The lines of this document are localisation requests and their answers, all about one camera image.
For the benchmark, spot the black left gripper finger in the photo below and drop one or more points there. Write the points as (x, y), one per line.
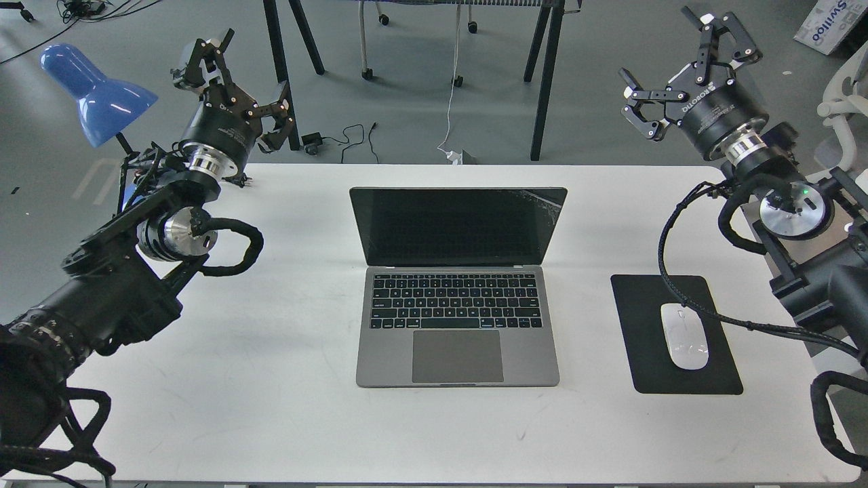
(279, 112)
(203, 70)

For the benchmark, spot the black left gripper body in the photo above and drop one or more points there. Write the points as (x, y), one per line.
(221, 122)

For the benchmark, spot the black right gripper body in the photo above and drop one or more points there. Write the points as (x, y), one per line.
(710, 112)

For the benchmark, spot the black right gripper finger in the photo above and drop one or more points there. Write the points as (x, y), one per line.
(636, 99)
(712, 29)

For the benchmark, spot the grey laptop computer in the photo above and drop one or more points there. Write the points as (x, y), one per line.
(454, 289)

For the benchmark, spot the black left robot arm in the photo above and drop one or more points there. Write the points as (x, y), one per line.
(124, 279)

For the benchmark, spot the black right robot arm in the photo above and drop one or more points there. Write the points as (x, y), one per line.
(815, 232)

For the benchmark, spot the blue desk lamp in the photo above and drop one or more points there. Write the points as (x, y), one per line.
(106, 106)

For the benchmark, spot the white cardboard box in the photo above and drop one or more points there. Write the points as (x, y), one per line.
(828, 23)

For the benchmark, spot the white office chair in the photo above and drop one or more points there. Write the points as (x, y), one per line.
(845, 95)

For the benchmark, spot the black mouse pad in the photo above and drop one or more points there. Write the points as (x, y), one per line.
(640, 299)

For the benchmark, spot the white computer mouse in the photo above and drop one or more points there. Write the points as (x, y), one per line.
(685, 336)

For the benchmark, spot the black table frame legs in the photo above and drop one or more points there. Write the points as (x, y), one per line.
(548, 24)

